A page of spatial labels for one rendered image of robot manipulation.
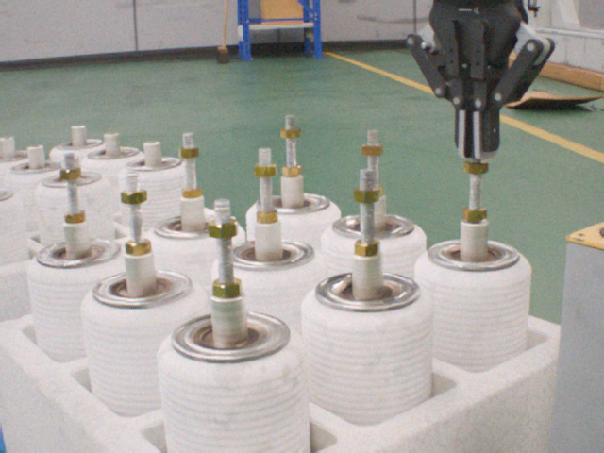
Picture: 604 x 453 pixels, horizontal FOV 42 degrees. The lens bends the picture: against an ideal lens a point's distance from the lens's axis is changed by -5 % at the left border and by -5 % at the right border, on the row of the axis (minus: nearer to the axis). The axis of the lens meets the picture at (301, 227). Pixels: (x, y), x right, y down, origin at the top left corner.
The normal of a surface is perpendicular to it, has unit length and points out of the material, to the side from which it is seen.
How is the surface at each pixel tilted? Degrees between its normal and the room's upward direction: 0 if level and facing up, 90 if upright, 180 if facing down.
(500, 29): 90
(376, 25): 90
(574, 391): 90
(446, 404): 0
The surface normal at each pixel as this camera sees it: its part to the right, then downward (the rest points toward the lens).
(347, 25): 0.14, 0.27
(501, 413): 0.62, 0.19
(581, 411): -0.78, 0.19
